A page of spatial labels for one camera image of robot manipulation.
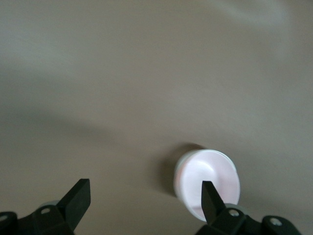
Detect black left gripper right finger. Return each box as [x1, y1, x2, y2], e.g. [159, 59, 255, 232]
[195, 180, 265, 235]

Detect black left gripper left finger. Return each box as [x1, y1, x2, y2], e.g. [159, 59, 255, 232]
[18, 178, 91, 235]

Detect white bowl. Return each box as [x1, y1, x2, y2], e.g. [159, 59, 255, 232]
[173, 149, 237, 194]

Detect brown table cover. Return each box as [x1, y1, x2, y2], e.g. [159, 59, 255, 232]
[0, 0, 313, 235]

